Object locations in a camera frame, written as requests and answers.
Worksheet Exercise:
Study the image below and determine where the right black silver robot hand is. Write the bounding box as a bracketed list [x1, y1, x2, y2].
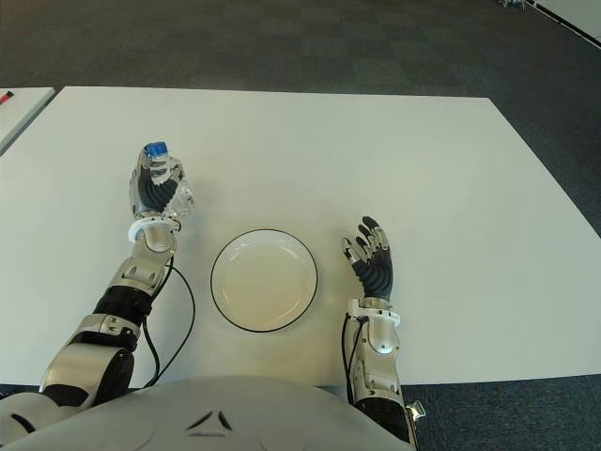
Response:
[341, 215, 395, 302]

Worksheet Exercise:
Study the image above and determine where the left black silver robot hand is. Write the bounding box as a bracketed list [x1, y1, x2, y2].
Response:
[127, 146, 185, 221]

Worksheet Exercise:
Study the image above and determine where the clear water bottle blue cap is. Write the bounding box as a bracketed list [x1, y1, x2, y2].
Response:
[138, 140, 196, 222]

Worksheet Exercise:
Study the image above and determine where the white plate black rim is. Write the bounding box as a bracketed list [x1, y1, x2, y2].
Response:
[209, 228, 321, 334]

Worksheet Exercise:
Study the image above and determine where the silver metal clip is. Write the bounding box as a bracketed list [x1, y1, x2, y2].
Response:
[406, 402, 427, 445]

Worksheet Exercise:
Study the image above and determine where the white side table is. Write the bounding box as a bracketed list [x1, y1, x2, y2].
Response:
[0, 86, 57, 156]

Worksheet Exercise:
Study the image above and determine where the grey robot torso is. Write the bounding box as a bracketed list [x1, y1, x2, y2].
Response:
[0, 375, 417, 451]

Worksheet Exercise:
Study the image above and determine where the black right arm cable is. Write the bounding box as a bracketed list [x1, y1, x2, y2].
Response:
[343, 315, 362, 405]

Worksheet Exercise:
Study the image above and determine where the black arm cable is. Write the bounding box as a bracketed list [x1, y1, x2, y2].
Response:
[143, 253, 196, 389]
[343, 315, 362, 405]

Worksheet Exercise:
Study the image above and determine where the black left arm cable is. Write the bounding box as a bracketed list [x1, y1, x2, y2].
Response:
[143, 253, 196, 389]

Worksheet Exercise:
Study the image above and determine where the white wall panel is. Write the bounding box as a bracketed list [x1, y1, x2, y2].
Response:
[532, 0, 601, 51]

